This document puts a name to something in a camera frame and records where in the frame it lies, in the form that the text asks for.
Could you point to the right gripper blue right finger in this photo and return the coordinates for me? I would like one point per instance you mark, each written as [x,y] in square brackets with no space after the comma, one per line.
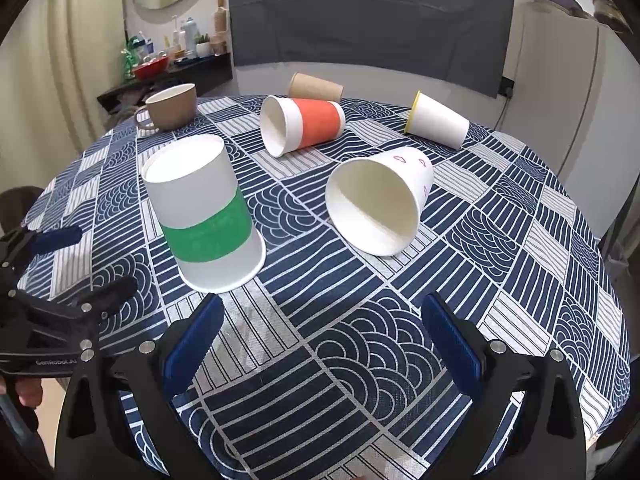
[447,333]

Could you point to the beige curtain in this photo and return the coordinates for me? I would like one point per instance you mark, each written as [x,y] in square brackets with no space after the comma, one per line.
[56,59]

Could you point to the white paper cup yellow rim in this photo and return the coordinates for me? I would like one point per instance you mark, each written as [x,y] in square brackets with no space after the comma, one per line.
[435,122]

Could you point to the black wall shelf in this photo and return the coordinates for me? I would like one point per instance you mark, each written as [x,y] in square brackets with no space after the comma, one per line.
[206,74]

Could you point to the small potted plant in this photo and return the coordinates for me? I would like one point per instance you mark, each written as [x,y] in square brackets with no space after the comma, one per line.
[203,48]

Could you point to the blue white patterned tablecloth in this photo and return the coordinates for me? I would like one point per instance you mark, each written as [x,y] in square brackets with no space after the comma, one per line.
[322,368]

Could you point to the green plastic bottle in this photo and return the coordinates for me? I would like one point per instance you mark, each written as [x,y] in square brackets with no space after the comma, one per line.
[129,61]

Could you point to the dark grey wall cloth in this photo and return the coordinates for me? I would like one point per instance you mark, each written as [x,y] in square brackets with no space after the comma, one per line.
[460,41]

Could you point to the metal pot on fridge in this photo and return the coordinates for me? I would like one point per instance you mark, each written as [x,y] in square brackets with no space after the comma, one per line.
[606,12]

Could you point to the white paper cup orange band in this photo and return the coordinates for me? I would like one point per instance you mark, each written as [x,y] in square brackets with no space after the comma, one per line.
[288,125]

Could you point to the beige ceramic mug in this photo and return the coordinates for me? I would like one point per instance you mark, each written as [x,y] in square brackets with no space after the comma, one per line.
[169,109]

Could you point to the white paper cup green band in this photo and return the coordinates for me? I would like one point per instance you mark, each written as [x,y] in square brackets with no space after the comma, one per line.
[203,214]

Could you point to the white paper cup pink marks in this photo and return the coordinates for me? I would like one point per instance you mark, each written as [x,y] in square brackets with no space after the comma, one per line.
[375,202]

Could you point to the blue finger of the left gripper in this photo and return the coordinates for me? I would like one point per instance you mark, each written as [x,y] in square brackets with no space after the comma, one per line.
[45,242]
[108,298]

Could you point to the person's left hand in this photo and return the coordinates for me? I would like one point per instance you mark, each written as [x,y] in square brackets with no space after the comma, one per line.
[23,395]

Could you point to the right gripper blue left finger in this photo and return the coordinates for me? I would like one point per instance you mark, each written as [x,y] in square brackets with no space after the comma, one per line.
[189,340]

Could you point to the dark brown chair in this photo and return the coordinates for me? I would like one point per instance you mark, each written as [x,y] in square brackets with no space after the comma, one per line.
[15,204]

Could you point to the brown kraft paper cup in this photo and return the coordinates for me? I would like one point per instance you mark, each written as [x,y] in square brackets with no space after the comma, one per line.
[303,86]

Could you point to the red bowl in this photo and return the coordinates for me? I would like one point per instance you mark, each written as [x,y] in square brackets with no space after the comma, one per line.
[151,68]

